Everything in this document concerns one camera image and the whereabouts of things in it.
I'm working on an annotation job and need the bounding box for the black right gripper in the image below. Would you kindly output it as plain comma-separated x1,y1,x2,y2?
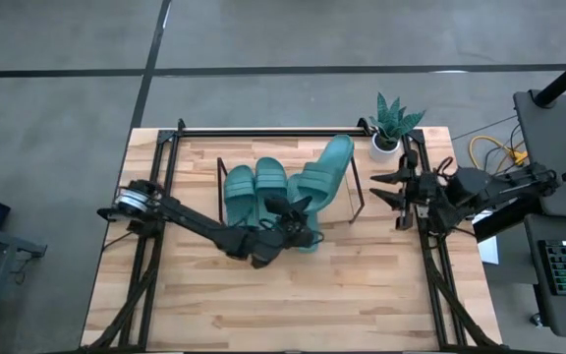
368,149,449,233

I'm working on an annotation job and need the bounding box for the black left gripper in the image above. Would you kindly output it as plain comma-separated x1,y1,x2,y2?
261,195,317,251

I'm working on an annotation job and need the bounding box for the green rubber slide sandal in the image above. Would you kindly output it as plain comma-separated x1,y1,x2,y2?
223,164,257,228
255,156,290,228
286,172,322,255
294,134,357,214

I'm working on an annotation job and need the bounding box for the potted snake plant white pot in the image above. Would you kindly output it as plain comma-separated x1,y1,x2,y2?
368,91,427,165

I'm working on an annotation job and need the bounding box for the white paper sheet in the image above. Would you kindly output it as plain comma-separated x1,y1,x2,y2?
477,235,501,267

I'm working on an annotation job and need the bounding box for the grey desk with pole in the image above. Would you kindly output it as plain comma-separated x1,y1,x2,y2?
512,88,566,220

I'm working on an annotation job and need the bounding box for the grey desk with keyboard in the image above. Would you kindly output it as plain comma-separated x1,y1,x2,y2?
522,213,566,341

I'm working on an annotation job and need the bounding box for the black pole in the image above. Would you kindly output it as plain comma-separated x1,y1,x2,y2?
533,45,566,108

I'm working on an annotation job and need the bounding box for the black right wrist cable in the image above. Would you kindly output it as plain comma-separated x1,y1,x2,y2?
434,156,457,179

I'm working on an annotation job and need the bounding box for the black aluminium table frame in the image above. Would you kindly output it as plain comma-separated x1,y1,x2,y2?
79,117,508,353

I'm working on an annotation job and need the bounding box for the yellow cable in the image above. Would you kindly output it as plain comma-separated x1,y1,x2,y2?
468,135,530,179

